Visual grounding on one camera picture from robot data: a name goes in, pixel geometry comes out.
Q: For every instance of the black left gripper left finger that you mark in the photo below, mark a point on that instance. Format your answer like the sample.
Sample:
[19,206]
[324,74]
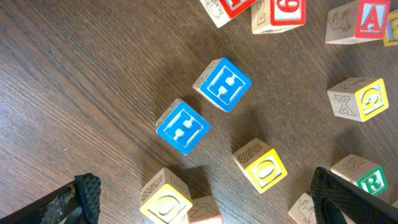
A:
[75,202]

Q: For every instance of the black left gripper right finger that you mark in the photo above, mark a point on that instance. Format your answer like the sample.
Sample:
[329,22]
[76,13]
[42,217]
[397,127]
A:
[334,197]

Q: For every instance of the green R block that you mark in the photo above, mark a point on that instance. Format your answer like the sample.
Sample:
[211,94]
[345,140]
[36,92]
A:
[363,173]

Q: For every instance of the red A block lower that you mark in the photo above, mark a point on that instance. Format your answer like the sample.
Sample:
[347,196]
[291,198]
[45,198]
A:
[303,211]

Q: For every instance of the red a block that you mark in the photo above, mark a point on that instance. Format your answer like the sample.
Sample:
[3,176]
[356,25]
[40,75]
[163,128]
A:
[358,21]
[303,211]

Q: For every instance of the yellow O block upper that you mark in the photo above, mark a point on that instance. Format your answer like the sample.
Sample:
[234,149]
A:
[261,164]

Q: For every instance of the yellow o block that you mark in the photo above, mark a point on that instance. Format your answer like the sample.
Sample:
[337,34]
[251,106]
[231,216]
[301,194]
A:
[165,198]
[261,164]

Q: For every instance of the yellow O block lower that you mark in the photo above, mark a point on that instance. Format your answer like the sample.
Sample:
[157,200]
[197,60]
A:
[165,198]

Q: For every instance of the yellow G block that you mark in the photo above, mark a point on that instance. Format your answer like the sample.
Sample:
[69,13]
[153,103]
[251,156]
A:
[359,99]

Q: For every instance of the red I block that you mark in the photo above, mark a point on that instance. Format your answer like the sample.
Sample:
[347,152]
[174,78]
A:
[205,210]

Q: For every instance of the blue H block lower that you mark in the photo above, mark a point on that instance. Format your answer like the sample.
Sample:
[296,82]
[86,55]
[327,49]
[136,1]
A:
[182,127]

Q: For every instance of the blue h block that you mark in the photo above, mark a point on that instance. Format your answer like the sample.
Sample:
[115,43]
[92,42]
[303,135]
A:
[182,127]
[223,84]

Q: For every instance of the blue H block upper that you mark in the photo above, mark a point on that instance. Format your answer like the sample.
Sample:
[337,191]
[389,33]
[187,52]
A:
[223,84]

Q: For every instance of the red A block upper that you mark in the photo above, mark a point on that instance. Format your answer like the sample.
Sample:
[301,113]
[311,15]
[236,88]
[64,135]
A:
[358,21]

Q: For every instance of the red 6 block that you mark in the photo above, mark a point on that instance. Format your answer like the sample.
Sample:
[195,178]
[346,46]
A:
[276,16]

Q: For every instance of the red M block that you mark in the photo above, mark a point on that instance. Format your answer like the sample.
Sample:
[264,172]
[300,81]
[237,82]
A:
[223,11]

